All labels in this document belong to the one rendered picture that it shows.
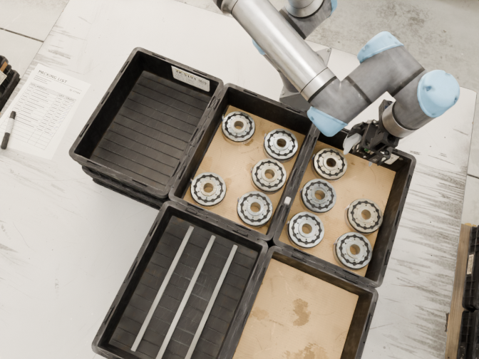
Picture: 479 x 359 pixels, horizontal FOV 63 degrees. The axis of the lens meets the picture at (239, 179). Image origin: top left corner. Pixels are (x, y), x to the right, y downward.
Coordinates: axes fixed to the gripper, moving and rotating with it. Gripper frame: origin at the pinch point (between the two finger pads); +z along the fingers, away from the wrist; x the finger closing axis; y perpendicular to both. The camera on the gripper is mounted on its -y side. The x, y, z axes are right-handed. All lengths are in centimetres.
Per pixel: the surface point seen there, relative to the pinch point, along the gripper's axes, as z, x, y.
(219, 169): 21.3, -30.8, 14.5
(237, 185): 20.4, -24.0, 16.9
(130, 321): 22, -35, 63
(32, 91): 44, -102, 9
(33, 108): 43, -98, 15
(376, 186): 15.3, 14.7, 0.0
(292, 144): 16.0, -13.8, -0.9
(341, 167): 13.8, 2.2, 0.2
